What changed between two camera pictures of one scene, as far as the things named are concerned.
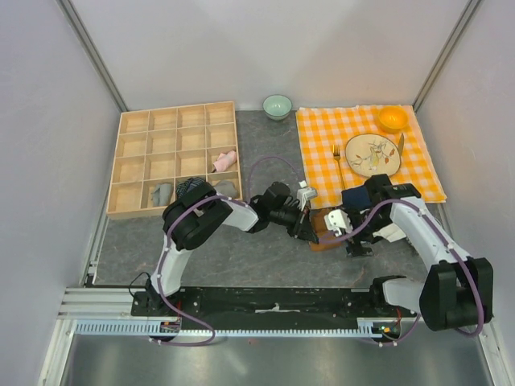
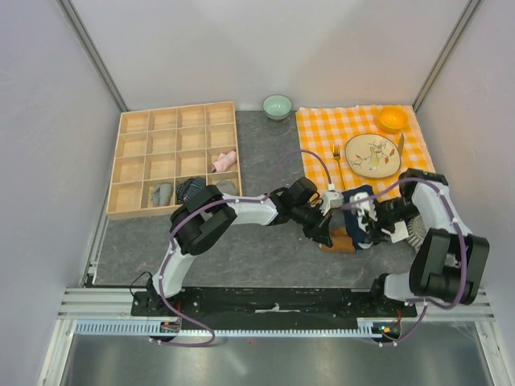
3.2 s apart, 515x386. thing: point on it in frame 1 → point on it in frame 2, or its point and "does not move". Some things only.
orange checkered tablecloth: x=324 y=135 does not move
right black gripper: x=355 y=248 → x=373 y=228
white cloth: x=392 y=232 does not move
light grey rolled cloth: x=161 y=195 does not move
